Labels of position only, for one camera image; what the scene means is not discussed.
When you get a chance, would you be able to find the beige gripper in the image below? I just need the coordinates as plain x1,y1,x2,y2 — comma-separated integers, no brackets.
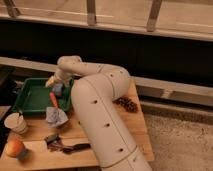
45,69,72,87

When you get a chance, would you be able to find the blue-grey sponge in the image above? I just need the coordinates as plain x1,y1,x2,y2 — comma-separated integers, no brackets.
52,83,64,97

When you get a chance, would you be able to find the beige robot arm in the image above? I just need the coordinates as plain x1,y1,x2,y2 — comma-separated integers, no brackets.
46,56,152,171

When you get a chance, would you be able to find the green plastic tray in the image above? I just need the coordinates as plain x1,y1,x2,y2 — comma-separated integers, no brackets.
11,76,75,114

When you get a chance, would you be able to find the crumpled grey cloth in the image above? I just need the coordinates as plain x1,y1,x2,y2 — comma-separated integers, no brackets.
46,107,68,127

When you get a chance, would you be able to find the white paper cup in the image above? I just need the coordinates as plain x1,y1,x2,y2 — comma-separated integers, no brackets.
4,113,28,134

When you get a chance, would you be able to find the orange apple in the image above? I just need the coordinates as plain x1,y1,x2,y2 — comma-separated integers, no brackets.
5,139,26,158

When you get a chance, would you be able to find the brown pine cone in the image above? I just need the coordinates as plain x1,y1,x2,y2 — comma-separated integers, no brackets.
114,96,138,113

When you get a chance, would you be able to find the black handled knife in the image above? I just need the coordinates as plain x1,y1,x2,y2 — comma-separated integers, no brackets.
62,143,91,154

